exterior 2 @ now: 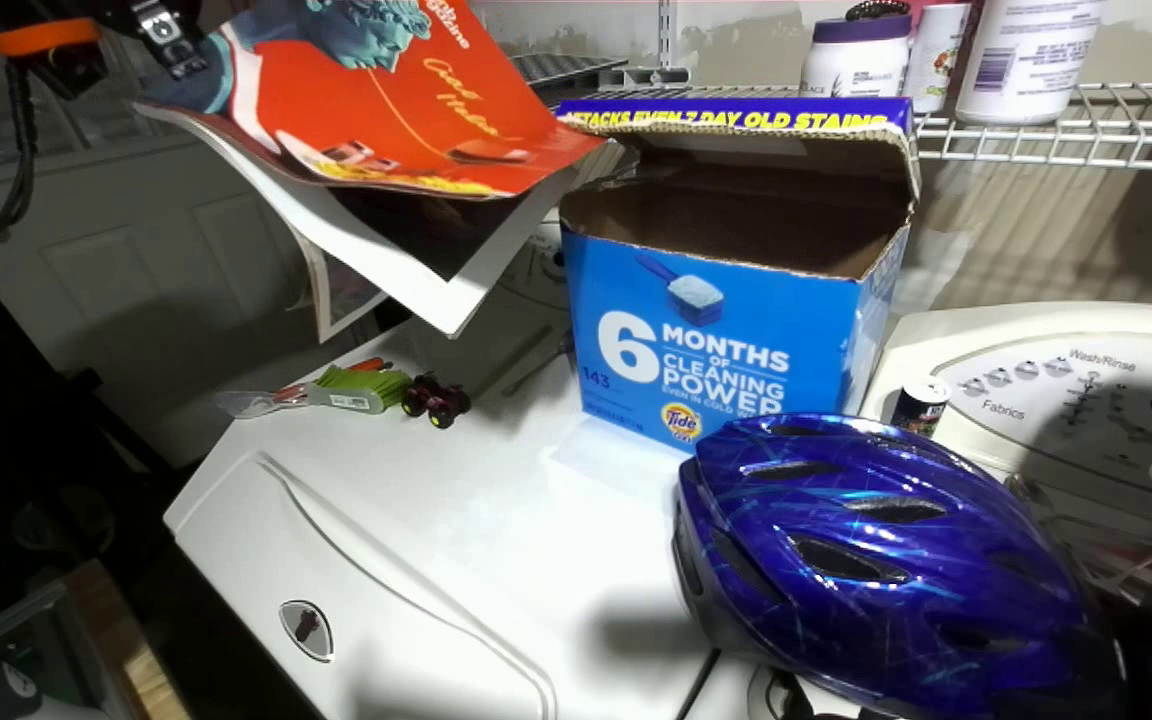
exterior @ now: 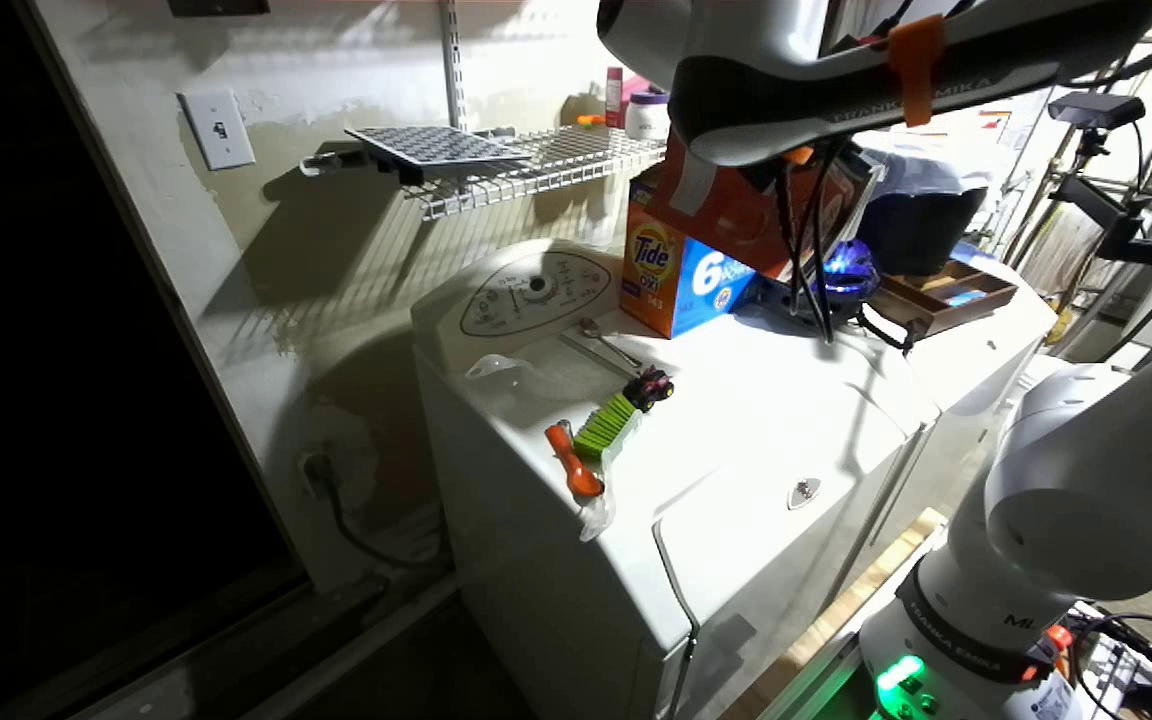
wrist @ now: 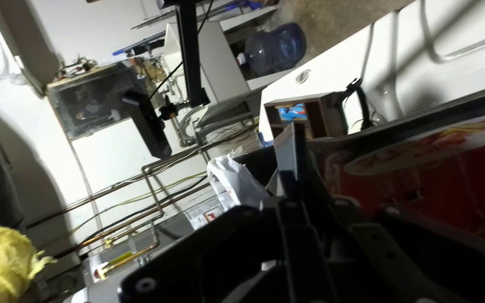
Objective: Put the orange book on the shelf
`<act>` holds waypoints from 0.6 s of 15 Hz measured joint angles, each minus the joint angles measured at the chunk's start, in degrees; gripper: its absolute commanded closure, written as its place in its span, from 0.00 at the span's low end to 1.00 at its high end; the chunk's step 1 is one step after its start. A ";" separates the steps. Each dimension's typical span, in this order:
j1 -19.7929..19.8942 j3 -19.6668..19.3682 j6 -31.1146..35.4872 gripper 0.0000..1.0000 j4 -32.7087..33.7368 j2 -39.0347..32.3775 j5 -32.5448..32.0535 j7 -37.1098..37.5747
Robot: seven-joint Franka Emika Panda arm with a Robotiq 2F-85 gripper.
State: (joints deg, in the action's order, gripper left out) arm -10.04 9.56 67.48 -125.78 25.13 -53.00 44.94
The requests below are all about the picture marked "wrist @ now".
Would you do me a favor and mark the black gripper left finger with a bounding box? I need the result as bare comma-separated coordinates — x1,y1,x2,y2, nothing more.
118,205,283,303

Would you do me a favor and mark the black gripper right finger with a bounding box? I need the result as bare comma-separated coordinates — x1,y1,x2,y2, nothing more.
278,198,485,303

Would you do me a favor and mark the blue water jug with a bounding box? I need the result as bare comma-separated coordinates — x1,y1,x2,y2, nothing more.
236,21,307,75

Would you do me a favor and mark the white dryer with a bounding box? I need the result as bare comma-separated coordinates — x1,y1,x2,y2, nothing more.
261,0,485,121

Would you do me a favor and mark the yellow cloth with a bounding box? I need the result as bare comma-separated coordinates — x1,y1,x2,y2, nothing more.
0,227,52,303

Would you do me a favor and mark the black camera stand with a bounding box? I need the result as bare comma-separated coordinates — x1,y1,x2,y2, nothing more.
123,0,209,160

